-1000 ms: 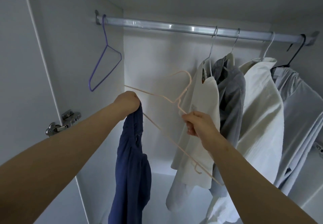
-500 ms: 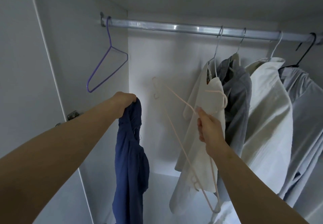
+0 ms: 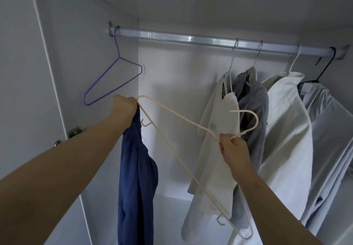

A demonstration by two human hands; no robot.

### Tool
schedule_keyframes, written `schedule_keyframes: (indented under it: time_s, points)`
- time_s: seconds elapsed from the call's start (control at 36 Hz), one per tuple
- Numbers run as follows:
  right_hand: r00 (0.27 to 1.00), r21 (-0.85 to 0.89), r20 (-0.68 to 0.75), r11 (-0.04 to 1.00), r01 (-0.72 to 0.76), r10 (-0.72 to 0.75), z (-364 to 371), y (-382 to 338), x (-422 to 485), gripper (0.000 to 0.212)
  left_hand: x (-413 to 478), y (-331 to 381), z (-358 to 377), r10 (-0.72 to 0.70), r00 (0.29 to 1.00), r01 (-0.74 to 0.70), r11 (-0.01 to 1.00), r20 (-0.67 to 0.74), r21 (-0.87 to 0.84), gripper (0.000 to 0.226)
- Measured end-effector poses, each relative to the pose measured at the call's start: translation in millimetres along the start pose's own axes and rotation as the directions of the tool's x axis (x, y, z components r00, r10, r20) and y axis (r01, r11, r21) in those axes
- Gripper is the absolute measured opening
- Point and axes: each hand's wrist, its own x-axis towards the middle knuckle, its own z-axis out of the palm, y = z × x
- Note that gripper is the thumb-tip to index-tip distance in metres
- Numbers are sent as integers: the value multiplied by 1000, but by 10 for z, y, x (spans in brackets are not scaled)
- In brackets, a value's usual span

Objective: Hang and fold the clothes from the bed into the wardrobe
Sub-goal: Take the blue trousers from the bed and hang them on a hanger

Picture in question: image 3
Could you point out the person's left hand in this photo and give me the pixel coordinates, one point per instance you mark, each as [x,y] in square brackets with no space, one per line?
[124,112]

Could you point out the person's right hand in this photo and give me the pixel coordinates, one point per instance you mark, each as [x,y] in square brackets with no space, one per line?
[236,156]

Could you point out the white t-shirt orange label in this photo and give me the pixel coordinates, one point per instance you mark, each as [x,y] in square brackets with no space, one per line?
[218,165]

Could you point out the beige wire hanger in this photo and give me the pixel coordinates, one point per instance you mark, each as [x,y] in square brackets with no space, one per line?
[179,115]

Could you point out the cream white shirt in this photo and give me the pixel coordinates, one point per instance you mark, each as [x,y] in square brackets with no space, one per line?
[287,131]

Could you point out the grey hooded garment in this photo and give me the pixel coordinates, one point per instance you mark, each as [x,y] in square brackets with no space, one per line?
[253,98]

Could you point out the white wardrobe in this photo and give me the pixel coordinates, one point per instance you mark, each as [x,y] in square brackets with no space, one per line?
[182,87]

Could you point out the blue garment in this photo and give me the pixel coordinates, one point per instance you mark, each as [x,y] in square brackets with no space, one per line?
[135,198]

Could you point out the light grey shirt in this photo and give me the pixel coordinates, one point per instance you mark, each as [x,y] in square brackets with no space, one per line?
[331,137]

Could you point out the cream hanger with metal hook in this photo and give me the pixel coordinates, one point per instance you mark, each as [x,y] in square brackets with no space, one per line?
[257,54]

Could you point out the person's left forearm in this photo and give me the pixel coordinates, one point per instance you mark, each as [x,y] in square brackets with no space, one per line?
[55,181]

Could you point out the person's right forearm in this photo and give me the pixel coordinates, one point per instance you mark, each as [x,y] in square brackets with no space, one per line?
[276,214]

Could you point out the purple wire hanger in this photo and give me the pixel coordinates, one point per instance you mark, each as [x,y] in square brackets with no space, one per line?
[102,76]

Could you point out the metal door hinge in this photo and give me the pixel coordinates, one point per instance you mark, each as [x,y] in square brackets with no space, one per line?
[74,131]

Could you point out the metal closet rod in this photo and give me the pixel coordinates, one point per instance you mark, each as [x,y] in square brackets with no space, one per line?
[193,39]

